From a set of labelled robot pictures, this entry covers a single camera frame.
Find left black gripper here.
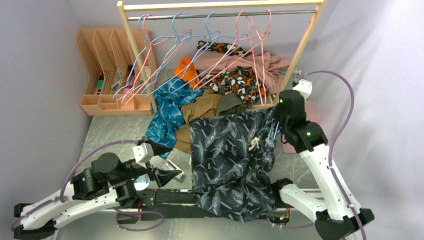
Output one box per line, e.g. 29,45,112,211
109,135,183,186

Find blue wire hanger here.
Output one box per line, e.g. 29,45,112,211
116,5,156,106
140,13,193,97
167,11,249,95
272,121,280,140

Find dark leaf print shorts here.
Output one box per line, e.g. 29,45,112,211
189,108,276,223

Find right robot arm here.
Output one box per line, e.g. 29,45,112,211
269,89,375,240

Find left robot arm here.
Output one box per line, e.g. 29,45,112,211
10,136,182,240

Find brown shorts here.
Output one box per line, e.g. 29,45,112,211
173,89,224,154

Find light blue stapler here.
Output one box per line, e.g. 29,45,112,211
164,159,186,182

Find pink clipboard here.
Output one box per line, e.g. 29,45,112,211
282,100,321,154

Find orange black patterned garment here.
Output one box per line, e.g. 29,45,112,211
194,40,273,108

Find pink garment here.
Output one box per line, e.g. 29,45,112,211
193,51,291,100

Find blue leaf print garment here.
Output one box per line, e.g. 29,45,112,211
145,77,203,147

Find olive green garment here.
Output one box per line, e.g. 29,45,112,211
216,92,246,116

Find peach file organizer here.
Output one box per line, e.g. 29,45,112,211
75,28,153,116

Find wooden clothes rack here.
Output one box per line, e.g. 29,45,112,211
116,0,327,93

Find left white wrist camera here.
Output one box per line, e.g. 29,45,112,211
132,142,154,165

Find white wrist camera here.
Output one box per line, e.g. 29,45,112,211
292,79,313,101
132,142,154,165

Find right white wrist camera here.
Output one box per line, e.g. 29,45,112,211
292,79,313,101

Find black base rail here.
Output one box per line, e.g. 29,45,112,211
115,188,292,221

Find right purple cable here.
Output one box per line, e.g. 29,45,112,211
294,70,369,240

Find purple cable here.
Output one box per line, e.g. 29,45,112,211
294,70,369,240
9,139,140,233

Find pink wire hanger middle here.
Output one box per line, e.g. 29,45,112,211
193,8,272,91

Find pink wire hanger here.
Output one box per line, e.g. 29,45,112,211
121,28,193,107
193,8,272,91
248,8,272,107

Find pink wire hanger left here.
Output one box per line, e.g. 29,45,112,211
121,28,193,107

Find pink wire hanger right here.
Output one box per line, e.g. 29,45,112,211
248,8,272,107

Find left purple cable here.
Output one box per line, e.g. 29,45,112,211
9,139,140,233

